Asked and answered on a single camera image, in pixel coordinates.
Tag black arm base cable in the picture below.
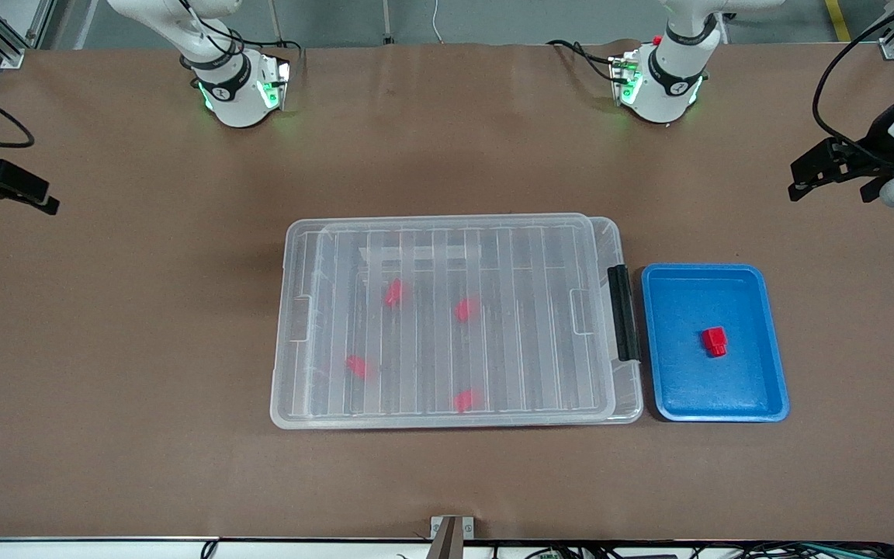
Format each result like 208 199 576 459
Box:
546 39 620 83
183 0 305 61

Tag black right arm base cable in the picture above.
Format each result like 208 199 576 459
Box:
183 0 305 61

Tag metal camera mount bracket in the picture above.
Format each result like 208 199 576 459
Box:
430 516 476 559

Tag clear plastic box lid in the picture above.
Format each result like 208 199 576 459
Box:
270 214 620 429

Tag black left arm base cable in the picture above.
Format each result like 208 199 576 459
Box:
546 39 620 83

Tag blue plastic tray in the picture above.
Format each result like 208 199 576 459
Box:
641 263 791 424

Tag clear plastic storage box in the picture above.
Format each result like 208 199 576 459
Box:
303 216 645 426

